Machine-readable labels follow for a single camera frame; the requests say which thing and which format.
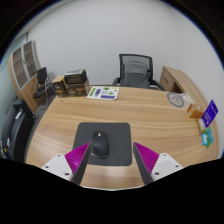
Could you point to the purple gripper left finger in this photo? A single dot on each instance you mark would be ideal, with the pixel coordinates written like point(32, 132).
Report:
point(71, 166)

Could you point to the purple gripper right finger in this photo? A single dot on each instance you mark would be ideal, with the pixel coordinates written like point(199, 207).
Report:
point(153, 166)

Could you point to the black computer mouse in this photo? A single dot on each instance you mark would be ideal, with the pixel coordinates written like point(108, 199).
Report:
point(100, 145)

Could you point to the dark grey mouse pad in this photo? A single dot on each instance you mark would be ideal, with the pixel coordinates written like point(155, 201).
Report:
point(119, 139)

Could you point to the blue small box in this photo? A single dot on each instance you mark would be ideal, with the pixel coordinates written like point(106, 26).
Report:
point(204, 139)

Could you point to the small tan box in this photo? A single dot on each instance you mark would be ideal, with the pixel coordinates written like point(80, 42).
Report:
point(201, 126)

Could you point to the orange cardboard box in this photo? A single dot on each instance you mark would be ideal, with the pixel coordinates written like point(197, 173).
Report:
point(195, 111)

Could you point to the round grey disc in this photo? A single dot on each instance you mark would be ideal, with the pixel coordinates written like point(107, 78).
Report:
point(175, 99)

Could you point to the white green leaflet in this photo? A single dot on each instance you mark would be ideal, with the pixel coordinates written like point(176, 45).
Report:
point(103, 92)

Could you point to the small brown box left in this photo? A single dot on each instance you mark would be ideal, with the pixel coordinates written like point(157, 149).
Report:
point(59, 86)

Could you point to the brown cardboard box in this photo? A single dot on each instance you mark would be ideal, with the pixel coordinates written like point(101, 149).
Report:
point(76, 90)

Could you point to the purple standing card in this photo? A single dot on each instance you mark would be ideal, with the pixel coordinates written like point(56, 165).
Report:
point(210, 113)

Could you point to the wooden side desk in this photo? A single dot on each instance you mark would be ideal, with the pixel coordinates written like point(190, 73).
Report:
point(177, 81)

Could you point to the black box on top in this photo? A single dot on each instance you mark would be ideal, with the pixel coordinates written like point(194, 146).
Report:
point(76, 76)

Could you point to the black side chair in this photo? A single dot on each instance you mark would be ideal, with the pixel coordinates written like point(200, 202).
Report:
point(43, 86)

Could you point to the grey mesh office chair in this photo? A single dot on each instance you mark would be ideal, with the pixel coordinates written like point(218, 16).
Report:
point(136, 71)

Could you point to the wooden wall cabinet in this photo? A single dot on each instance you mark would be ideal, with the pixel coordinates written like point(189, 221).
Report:
point(23, 65)

